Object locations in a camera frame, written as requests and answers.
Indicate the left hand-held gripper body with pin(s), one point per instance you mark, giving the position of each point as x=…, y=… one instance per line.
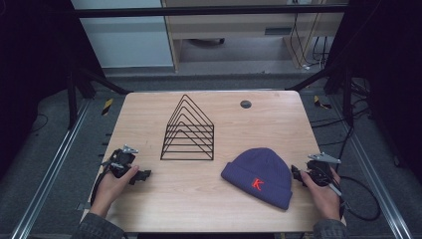
x=120, y=161

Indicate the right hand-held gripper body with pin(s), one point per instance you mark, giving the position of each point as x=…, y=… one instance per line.
x=321, y=169

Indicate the purple knit beanie hat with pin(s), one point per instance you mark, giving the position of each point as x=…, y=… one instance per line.
x=258, y=177

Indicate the person's right hand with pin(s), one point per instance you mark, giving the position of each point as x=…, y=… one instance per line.
x=323, y=195

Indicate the person's left hand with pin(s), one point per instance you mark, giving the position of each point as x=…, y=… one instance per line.
x=111, y=189

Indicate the black and yellow tape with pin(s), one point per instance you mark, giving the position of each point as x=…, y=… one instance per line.
x=320, y=103
x=107, y=106

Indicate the black stand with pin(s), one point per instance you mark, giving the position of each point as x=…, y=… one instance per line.
x=335, y=86
x=79, y=89

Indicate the white cabinet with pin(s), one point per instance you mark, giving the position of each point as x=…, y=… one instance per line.
x=126, y=36

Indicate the wooden desk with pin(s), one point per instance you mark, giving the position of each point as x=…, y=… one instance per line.
x=232, y=30

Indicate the aluminium rail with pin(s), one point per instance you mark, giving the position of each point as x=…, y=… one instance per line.
x=49, y=172
x=371, y=172

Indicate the black metal frame bar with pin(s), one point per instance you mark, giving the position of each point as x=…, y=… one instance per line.
x=205, y=11

